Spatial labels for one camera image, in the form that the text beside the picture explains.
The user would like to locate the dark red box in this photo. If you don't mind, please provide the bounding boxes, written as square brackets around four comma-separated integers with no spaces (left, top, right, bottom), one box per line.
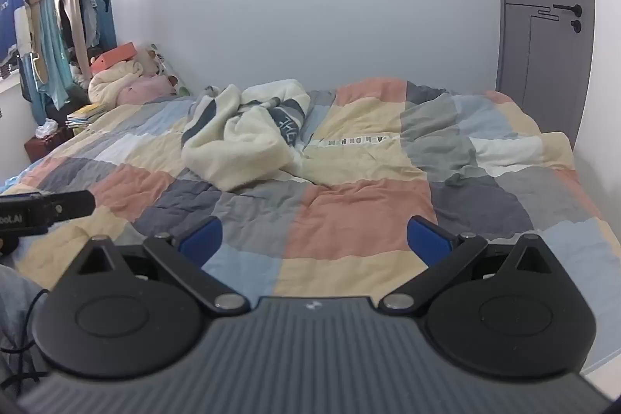
[24,125,73,165]

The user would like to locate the patchwork checked quilt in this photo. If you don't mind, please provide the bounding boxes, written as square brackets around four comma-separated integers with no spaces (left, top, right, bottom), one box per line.
[0,77,621,313]

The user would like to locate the orange box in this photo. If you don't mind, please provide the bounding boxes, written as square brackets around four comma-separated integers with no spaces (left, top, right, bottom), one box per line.
[90,42,137,75]

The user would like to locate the cream blue-striped fleece sweater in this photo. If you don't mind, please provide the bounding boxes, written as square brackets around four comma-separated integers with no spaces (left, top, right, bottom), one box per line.
[180,78,312,192]

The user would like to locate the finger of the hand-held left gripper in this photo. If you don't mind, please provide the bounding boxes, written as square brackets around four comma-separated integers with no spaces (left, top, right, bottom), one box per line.
[38,190,96,225]

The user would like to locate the stack of books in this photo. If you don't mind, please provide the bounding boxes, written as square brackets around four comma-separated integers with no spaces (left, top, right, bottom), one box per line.
[65,102,105,126]

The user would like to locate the beige hanging pants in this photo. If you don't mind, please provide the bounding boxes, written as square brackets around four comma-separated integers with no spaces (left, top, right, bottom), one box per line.
[52,0,93,78]

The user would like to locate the black cable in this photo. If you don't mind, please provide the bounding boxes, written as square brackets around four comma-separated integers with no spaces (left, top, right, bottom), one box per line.
[0,288,49,386]

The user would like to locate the grey door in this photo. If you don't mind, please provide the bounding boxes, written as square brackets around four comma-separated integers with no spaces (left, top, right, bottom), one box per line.
[492,0,597,150]

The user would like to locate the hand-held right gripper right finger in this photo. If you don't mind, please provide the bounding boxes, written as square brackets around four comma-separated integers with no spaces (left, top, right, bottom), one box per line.
[379,216,566,315]

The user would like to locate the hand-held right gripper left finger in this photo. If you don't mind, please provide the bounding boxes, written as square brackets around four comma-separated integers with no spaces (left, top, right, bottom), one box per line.
[73,216,250,317]

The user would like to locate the white crumpled tissue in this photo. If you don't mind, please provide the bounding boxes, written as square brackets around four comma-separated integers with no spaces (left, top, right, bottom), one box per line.
[34,118,61,138]

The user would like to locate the blue hanging shirt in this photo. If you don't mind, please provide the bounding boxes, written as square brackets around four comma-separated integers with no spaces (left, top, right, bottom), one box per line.
[0,0,25,70]

